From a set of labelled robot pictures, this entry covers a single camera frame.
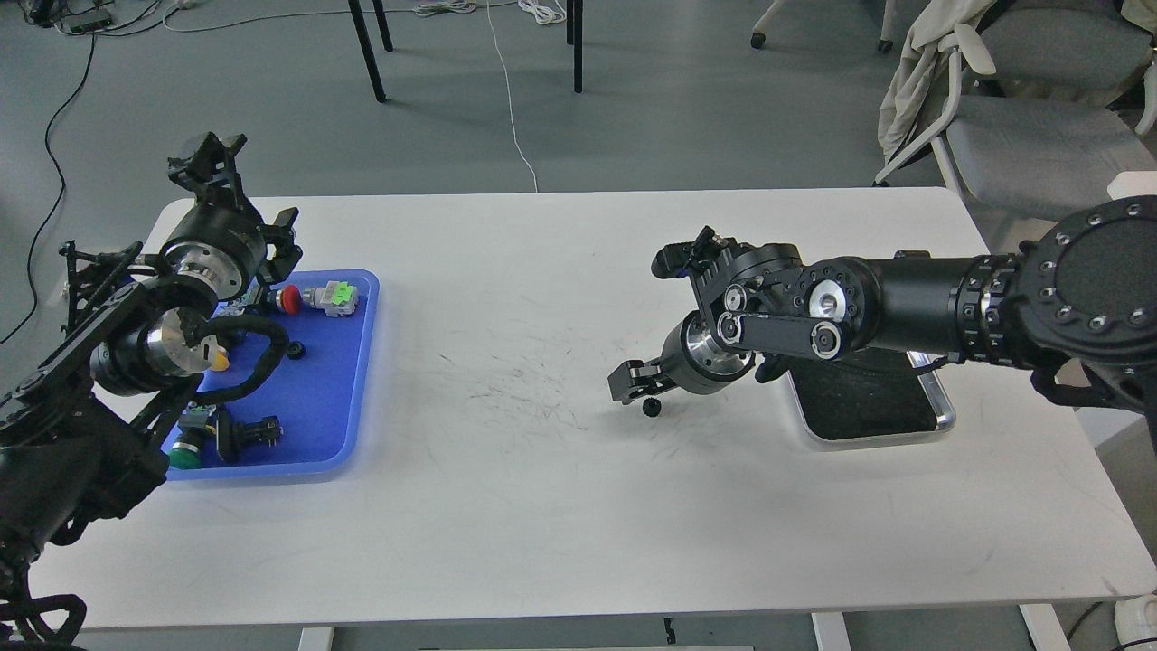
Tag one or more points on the green push button switch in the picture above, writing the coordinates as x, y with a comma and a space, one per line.
197, 436

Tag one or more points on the grey office chair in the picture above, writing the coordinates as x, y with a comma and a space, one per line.
1039, 106

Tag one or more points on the silver metal tray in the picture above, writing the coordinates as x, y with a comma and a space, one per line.
873, 399

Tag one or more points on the green grey switch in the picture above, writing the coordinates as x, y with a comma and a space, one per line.
335, 298

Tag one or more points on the beige jacket on chair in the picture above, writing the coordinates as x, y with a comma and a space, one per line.
918, 67

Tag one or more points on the yellow push button switch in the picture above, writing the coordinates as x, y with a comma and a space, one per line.
217, 358

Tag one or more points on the black table leg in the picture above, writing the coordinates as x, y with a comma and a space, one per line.
365, 43
574, 10

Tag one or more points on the red push button switch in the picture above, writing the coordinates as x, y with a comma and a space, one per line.
265, 300

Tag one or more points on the black table leg left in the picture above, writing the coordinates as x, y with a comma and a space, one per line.
365, 43

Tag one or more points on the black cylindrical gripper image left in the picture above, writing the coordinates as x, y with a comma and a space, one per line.
221, 240

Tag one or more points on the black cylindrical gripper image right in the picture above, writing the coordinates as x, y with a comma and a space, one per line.
690, 360

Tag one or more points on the white side table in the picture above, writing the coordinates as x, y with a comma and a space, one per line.
1131, 184

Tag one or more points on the black table leg right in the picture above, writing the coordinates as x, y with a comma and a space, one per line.
574, 10

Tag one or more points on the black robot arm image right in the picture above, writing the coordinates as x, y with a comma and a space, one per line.
1075, 308

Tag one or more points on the small black gear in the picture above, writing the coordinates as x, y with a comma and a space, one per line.
296, 350
652, 407

